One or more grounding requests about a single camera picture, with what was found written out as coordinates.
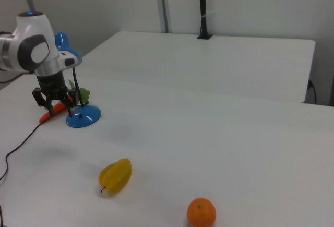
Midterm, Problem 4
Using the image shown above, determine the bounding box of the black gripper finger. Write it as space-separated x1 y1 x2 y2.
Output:
31 88 57 115
64 89 78 117

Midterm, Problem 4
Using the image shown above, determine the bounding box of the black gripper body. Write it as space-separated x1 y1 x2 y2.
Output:
33 71 76 100

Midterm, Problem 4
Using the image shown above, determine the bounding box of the blue gooseneck desk lamp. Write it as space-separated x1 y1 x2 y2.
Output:
54 31 102 129

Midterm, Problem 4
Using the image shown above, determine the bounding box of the orange toy carrot with leaves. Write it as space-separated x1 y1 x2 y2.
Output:
39 79 92 123

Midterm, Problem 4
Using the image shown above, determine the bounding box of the yellow toy starfruit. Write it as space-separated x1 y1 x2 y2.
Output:
98 158 133 194

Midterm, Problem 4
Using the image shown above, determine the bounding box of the white side table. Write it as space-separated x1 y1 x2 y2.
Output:
75 30 316 104

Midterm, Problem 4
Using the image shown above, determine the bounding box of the orange toy tangerine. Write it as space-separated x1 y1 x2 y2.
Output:
186 197 217 227

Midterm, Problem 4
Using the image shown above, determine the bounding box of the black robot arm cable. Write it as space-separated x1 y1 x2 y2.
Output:
0 71 28 84

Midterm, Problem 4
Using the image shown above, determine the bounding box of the black lamp power cable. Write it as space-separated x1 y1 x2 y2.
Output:
0 122 44 181

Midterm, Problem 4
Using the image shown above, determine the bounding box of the grey metal partition post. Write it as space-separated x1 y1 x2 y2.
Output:
158 0 170 33

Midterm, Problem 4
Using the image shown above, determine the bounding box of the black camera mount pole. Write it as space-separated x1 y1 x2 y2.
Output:
197 0 212 40

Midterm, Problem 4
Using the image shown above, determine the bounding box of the dark wall socket cable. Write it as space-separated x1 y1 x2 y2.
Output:
307 79 318 105

